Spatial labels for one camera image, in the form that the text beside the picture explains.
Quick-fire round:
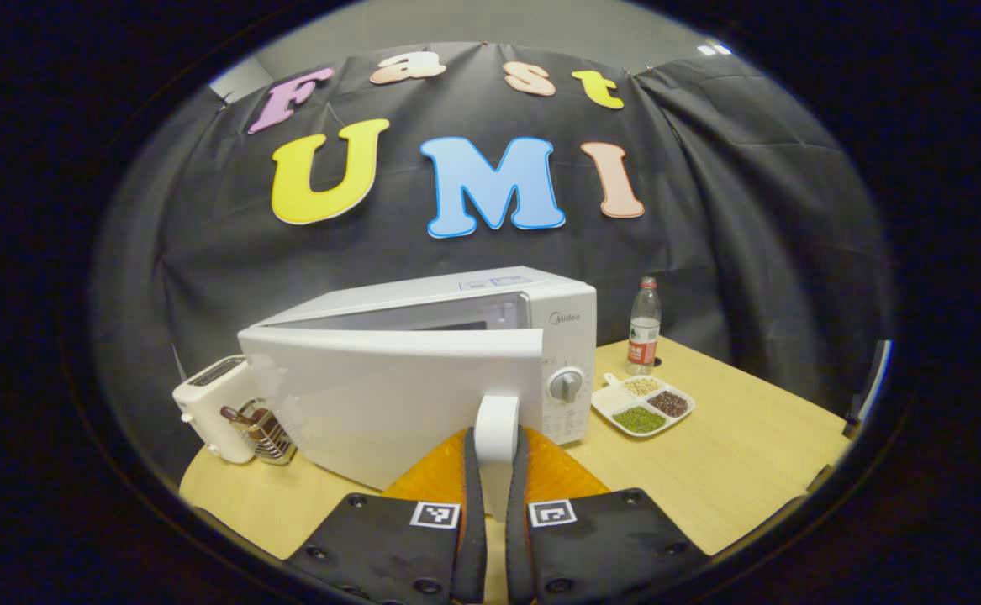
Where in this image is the white microwave oven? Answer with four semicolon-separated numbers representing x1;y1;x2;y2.
238;266;599;522

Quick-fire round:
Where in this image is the small metal wire basket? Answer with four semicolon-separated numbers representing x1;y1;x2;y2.
221;399;298;466

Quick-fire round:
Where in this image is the white toaster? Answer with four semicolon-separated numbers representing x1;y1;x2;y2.
172;355;268;465

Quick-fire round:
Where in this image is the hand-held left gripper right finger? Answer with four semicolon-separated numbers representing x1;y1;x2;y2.
504;424;714;605

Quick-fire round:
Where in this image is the clear plastic water bottle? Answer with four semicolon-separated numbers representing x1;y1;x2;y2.
626;276;662;376

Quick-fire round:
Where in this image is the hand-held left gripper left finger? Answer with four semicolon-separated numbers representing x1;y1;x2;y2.
284;427;488;605

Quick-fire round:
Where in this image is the black backdrop cloth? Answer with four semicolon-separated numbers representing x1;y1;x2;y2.
91;42;894;505

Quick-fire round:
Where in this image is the white divided dish of beans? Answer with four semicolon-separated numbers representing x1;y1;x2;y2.
591;372;696;439

